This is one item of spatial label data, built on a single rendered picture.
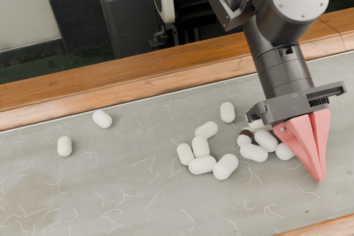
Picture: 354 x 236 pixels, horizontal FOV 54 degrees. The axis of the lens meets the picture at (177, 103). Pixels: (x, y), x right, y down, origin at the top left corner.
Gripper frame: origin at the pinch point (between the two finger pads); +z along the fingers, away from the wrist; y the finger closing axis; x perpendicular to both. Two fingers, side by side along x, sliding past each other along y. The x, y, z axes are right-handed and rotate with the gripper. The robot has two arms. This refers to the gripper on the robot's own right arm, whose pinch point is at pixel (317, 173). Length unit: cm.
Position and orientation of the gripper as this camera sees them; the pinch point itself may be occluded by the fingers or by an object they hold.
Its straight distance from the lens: 43.3
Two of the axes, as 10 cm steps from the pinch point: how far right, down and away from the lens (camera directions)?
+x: -0.4, 2.4, 9.7
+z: 2.6, 9.4, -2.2
